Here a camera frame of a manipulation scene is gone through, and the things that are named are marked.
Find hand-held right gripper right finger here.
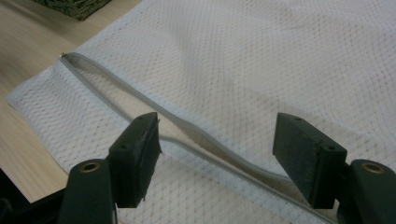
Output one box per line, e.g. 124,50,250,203
272,112,348,210

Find green woven basket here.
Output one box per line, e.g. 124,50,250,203
31,0,113,22

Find white mesh laundry bag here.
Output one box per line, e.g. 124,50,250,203
6,0,396,224

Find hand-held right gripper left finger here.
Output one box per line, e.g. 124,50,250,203
108,111,163,209

